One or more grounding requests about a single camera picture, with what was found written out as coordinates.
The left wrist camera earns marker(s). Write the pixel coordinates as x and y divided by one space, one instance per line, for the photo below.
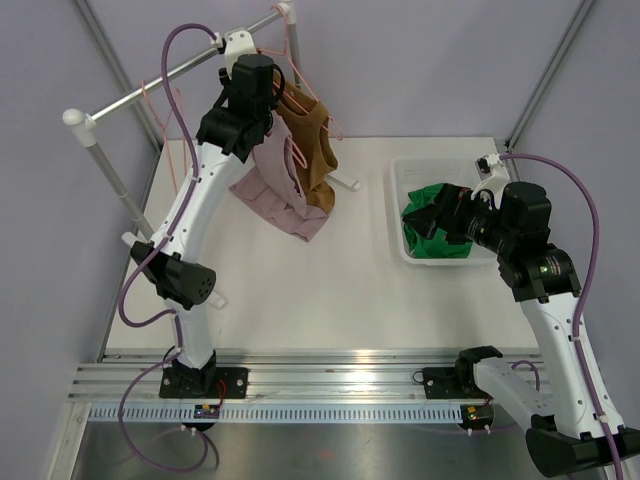
232 45

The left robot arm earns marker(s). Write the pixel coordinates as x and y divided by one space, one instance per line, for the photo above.
237 122

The pink hanger of brown top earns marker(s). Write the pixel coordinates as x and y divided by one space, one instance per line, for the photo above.
310 95

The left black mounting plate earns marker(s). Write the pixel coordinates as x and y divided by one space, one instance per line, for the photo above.
213 383

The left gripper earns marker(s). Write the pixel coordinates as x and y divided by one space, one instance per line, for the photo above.
270 103

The right frame post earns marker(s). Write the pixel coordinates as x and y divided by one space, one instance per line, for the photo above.
551 69

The left frame post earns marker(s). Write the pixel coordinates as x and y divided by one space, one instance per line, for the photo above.
99 38

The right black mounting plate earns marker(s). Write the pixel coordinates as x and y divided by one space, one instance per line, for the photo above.
446 383

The pink hanger of mauve top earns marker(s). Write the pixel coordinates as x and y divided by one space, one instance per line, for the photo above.
291 150

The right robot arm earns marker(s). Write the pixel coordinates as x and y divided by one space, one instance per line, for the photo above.
578 427

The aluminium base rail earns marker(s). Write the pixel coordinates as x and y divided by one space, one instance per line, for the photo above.
333 376

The clothes rack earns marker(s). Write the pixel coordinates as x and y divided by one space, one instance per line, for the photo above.
83 125

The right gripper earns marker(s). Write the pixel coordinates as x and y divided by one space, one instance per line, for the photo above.
451 208

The mauve tank top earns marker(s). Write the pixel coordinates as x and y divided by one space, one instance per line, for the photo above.
271 188

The frame post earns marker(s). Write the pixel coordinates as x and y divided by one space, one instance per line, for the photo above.
551 69
99 38

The white slotted cable duct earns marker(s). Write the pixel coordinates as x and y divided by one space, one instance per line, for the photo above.
281 413

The black mounting plate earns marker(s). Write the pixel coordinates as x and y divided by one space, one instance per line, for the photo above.
213 383
446 383

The brown tank top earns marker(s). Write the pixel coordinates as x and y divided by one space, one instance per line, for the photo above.
307 120

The white plastic basket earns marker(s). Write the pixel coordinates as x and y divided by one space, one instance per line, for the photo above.
414 182

